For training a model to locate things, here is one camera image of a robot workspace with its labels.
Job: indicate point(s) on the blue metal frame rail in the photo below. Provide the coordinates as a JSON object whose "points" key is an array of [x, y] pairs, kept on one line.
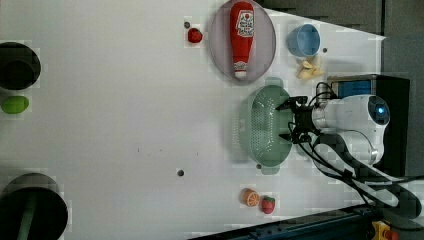
{"points": [[351, 223]]}

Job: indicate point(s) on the green toy lime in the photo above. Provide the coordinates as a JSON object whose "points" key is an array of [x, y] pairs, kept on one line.
{"points": [[15, 104]]}

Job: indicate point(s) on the red toy strawberry near plate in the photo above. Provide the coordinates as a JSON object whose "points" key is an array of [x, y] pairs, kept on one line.
{"points": [[194, 35]]}

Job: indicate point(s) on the toy strawberry near orange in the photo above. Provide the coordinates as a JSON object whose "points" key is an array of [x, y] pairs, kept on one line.
{"points": [[268, 204]]}

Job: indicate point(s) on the peeled toy banana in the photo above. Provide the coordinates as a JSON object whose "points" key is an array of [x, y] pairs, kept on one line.
{"points": [[310, 68]]}

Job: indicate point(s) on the toy orange half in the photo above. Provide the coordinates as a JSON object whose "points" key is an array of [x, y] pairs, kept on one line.
{"points": [[251, 198]]}

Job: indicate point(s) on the red ketchup bottle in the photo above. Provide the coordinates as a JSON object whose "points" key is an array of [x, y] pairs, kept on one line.
{"points": [[242, 32]]}

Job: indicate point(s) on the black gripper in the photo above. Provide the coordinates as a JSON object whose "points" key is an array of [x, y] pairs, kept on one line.
{"points": [[302, 119]]}

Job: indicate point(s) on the black silver toaster oven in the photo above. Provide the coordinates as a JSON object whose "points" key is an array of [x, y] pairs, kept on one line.
{"points": [[395, 92]]}

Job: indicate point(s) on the yellow red emergency button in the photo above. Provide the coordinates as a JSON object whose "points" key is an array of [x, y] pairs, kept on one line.
{"points": [[383, 231]]}

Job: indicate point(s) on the blue cup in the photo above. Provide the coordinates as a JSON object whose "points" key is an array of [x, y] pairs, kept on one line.
{"points": [[304, 41]]}

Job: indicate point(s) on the green oval plastic strainer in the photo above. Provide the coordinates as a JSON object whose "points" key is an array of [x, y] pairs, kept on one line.
{"points": [[260, 125]]}

